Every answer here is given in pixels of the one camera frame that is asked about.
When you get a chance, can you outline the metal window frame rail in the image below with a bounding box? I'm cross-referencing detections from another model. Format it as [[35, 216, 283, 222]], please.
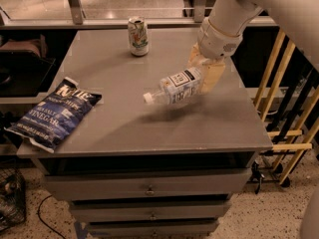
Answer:
[[0, 0, 277, 30]]

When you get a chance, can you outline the yellow wooden rack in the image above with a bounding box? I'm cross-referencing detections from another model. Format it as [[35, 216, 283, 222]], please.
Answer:
[[252, 28, 319, 187]]

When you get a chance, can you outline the black wire basket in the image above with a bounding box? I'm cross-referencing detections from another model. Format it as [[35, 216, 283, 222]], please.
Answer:
[[0, 167, 26, 232]]

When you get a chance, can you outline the black floor cable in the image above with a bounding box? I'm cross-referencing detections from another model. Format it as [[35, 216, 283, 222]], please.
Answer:
[[36, 194, 68, 239]]

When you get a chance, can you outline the blue vinegar chips bag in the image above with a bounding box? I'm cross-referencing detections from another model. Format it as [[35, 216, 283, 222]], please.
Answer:
[[7, 77, 102, 153]]

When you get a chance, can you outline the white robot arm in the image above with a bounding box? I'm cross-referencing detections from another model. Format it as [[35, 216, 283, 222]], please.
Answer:
[[188, 0, 319, 90]]

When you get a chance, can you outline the clear blue-label plastic bottle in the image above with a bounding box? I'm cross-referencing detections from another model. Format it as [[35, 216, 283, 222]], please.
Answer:
[[144, 67, 202, 105]]

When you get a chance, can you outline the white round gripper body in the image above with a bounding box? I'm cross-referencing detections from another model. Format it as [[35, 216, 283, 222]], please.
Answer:
[[197, 18, 242, 60]]

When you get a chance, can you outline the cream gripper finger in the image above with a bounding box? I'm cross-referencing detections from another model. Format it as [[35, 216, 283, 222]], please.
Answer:
[[187, 43, 212, 69], [199, 59, 225, 94]]

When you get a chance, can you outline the dark chair at left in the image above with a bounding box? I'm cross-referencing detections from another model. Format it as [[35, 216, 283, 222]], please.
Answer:
[[0, 35, 57, 98]]

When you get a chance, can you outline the grey drawer cabinet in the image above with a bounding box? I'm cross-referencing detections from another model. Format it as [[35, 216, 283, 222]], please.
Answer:
[[18, 29, 271, 238]]

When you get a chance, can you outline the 7up soda can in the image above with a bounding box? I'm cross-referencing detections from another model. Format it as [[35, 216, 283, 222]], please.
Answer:
[[128, 16, 149, 56]]

